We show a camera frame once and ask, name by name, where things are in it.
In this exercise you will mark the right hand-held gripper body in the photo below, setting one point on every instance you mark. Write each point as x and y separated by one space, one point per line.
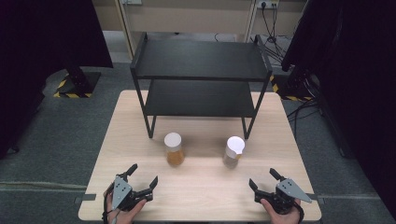
286 193

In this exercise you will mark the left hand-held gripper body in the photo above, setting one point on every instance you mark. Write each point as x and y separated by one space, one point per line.
121 193

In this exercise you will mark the pale spice jar white lid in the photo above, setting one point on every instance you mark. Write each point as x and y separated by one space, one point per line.
233 151

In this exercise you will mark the orange spice jar white lid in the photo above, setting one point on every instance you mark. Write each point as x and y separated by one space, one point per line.
174 149

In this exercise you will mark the black two-tier shelf rack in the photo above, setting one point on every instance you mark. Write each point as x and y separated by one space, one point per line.
199 59

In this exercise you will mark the person's left hand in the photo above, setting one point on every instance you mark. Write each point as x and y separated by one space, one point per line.
127 216

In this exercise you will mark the person's right hand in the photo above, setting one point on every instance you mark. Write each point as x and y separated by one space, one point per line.
280 217

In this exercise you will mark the grey tape strip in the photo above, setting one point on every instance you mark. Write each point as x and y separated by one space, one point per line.
84 198
317 198

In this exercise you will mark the black stand base striped tape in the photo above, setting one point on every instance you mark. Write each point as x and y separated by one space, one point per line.
292 88
77 82

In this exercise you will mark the dark curtain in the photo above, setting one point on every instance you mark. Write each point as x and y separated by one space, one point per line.
358 77
37 56

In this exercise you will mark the beige furniture panel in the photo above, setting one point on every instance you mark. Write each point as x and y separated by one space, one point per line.
193 18

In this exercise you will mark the white wall socket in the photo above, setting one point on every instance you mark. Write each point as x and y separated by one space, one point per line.
267 3

